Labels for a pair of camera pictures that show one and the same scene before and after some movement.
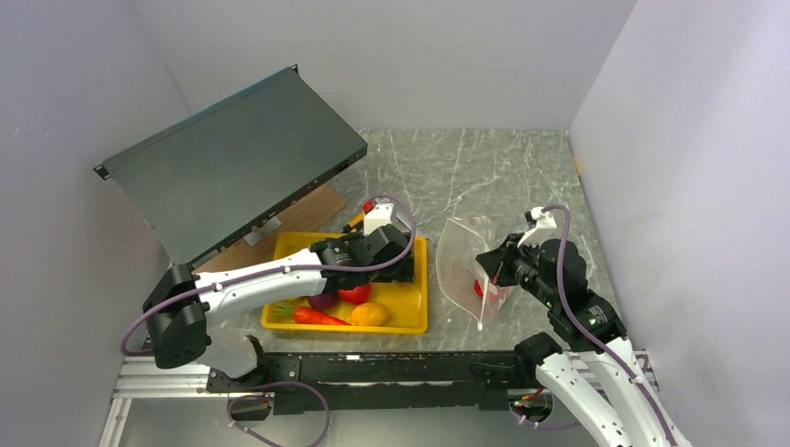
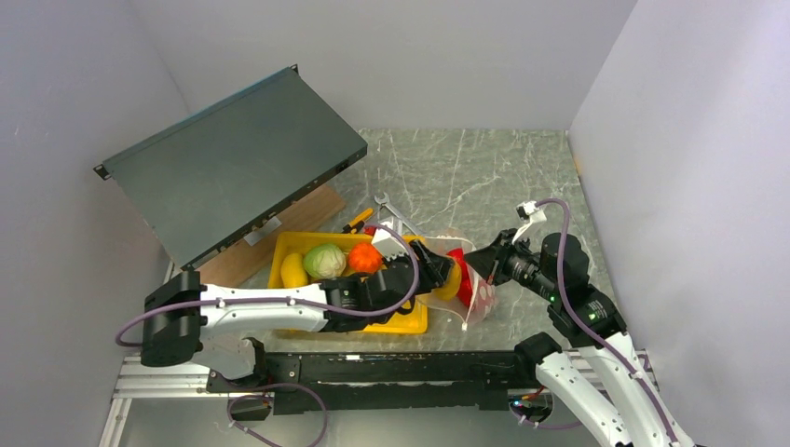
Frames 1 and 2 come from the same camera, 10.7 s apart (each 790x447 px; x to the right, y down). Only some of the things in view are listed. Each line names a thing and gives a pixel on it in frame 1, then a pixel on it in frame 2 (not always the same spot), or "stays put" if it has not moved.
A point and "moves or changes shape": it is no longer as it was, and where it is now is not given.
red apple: (358, 295) moves or changes shape
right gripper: (499, 260) stays put
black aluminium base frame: (330, 384) stays put
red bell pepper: (478, 287) → (465, 288)
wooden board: (306, 215) stays put
